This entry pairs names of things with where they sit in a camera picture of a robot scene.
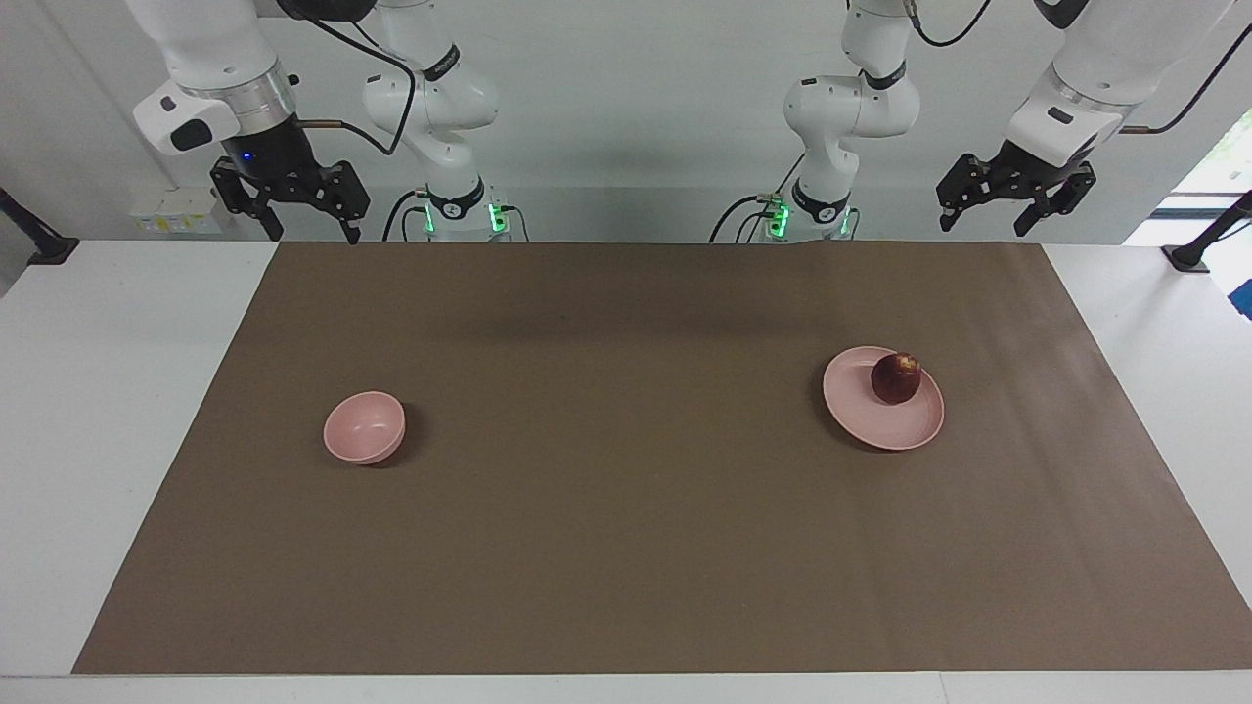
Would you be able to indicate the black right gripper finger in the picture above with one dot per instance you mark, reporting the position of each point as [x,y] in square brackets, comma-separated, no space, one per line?
[349,227]
[270,223]

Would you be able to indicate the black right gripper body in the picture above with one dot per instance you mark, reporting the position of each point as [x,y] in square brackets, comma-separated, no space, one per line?
[279,161]

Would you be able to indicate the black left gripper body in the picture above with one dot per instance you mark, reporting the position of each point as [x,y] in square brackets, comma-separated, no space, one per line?
[1037,171]

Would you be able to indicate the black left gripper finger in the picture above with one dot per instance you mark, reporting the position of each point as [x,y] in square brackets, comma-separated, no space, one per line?
[1032,215]
[951,210]

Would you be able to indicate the dark red apple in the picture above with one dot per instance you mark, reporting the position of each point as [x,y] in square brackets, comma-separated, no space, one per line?
[896,379]

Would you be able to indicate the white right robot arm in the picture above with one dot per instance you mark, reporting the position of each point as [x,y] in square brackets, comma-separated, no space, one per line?
[225,49]

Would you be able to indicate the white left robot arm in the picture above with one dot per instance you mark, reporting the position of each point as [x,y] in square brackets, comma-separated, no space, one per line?
[851,108]

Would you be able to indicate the pink bowl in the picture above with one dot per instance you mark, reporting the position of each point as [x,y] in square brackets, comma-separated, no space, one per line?
[362,428]

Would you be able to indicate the pink plate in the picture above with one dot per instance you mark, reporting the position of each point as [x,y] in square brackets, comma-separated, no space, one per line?
[885,422]

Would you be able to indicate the black clamp stand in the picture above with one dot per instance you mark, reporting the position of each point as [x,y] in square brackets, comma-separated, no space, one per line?
[44,249]
[1188,256]

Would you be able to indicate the window with green view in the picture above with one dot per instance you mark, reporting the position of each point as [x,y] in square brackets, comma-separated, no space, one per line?
[1228,156]

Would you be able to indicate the blue object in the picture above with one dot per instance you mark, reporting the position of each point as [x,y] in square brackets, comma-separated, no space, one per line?
[1244,298]

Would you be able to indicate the brown table mat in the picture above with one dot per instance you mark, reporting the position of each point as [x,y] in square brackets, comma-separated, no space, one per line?
[626,528]

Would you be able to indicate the white wall socket box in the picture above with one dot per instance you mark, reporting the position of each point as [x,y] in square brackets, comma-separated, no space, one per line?
[181,213]

